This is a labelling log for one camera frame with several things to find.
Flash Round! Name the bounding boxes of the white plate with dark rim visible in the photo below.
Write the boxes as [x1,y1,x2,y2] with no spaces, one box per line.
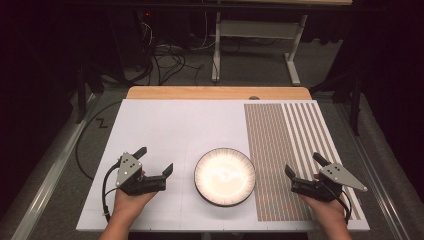
[193,147,257,208]

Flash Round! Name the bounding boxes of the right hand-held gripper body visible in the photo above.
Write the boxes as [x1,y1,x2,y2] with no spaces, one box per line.
[291,162,369,203]

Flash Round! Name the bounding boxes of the black stand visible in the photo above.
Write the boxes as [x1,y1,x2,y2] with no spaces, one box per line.
[75,63,105,125]
[309,71,364,137]

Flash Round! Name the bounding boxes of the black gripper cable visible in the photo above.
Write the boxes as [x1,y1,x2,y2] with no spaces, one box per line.
[101,161,122,223]
[329,186,353,225]

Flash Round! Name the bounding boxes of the black floor cable loop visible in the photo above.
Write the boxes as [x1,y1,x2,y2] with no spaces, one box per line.
[74,100,124,181]

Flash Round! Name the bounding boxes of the white board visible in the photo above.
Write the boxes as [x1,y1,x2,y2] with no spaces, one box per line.
[75,98,371,233]

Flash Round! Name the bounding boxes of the wooden table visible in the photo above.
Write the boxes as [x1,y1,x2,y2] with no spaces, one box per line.
[125,85,313,101]

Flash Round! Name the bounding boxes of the bundle of black floor cables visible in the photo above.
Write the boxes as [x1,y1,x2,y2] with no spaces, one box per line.
[133,19,214,87]

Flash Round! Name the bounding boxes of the white metal desk frame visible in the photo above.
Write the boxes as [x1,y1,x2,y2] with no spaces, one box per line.
[211,11,308,87]

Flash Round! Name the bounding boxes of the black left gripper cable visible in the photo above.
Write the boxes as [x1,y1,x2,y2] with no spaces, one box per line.
[101,161,122,223]

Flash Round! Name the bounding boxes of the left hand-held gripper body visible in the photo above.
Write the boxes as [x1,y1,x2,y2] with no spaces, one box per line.
[115,151,167,196]

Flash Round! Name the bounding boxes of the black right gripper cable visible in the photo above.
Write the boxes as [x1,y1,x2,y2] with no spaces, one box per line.
[329,186,353,225]

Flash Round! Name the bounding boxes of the person's right hand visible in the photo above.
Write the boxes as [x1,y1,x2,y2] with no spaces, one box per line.
[298,194,349,228]

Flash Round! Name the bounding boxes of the person's left hand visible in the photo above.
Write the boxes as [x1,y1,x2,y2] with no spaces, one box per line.
[112,189,158,222]

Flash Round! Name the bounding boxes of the brown striped mat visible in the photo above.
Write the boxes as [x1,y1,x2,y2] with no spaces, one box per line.
[243,102,363,223]

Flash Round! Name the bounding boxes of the metal floor rail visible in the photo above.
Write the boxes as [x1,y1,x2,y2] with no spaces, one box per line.
[333,99,412,240]
[10,93,98,240]

